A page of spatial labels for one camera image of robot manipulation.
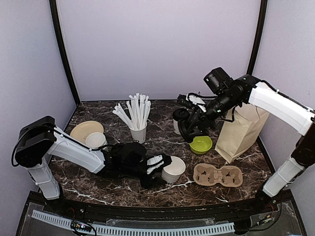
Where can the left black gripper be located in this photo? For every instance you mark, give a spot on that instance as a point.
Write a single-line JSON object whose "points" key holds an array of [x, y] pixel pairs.
{"points": [[151, 183]]}

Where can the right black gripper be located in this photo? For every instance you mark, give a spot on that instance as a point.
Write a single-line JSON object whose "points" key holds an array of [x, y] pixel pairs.
{"points": [[198, 122]]}

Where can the white paper coffee cup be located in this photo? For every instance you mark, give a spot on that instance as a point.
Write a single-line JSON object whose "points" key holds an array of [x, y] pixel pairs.
{"points": [[176, 126]]}

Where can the black coffee cup lid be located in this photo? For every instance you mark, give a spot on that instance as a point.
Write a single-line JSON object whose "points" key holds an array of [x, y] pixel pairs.
{"points": [[180, 114]]}

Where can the stack of white paper cups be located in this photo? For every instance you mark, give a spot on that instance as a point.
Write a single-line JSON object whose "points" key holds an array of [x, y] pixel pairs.
{"points": [[96, 140]]}

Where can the brown paper bag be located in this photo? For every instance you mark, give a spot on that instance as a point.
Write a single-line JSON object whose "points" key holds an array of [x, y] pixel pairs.
{"points": [[238, 136]]}

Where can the cardboard two-cup carrier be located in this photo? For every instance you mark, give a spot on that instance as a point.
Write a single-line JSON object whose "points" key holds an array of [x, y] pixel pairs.
{"points": [[209, 175]]}

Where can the stack of black lids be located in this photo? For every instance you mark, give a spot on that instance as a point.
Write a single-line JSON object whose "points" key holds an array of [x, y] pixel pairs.
{"points": [[128, 151]]}

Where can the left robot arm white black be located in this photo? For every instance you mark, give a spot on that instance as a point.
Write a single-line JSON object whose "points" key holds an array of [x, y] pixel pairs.
{"points": [[43, 138]]}

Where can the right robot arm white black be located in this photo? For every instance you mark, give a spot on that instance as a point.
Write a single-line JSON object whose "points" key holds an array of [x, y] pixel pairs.
{"points": [[248, 89]]}

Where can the green bowl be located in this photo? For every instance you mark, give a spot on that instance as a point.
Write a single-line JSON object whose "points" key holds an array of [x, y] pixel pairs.
{"points": [[201, 144]]}

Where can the white cup holding straws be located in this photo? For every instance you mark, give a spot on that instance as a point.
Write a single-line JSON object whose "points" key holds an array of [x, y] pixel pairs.
{"points": [[139, 135]]}

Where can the bundle of wrapped white straws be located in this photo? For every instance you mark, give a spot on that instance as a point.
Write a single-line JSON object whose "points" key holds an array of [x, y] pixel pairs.
{"points": [[139, 107]]}

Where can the beige paper plate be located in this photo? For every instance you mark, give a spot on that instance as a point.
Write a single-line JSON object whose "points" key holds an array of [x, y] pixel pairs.
{"points": [[84, 129]]}

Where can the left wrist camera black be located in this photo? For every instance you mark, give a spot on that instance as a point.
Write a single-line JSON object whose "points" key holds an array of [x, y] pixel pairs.
{"points": [[117, 163]]}

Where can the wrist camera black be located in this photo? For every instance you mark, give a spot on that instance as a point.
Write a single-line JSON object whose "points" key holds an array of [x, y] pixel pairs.
{"points": [[218, 80], [117, 163]]}

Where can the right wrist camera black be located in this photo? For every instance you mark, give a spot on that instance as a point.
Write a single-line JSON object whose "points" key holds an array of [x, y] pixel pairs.
{"points": [[218, 80]]}

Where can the black front rail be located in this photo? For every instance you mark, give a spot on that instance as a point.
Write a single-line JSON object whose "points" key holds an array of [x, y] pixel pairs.
{"points": [[234, 210]]}

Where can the white slotted cable duct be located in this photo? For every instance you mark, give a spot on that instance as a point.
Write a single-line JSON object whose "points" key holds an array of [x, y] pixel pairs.
{"points": [[103, 230]]}

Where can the right black frame post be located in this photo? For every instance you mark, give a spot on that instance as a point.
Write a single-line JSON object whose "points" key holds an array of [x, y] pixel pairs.
{"points": [[258, 36]]}

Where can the black frame post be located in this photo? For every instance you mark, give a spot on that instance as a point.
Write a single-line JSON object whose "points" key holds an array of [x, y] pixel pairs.
{"points": [[258, 36], [62, 51]]}

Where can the left black frame post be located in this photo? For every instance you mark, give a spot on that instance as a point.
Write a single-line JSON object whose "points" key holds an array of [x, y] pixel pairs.
{"points": [[62, 51]]}

